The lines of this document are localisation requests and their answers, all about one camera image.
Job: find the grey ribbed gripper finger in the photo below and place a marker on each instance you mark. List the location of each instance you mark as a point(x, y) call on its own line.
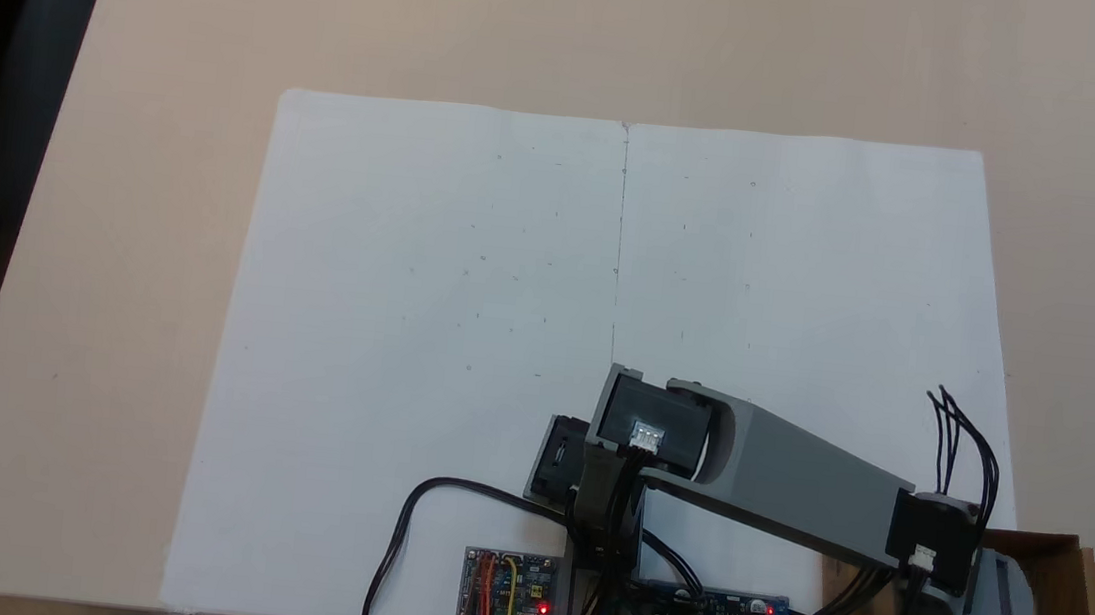
point(1006, 603)

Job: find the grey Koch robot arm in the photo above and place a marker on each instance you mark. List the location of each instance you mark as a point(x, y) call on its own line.
point(793, 472)

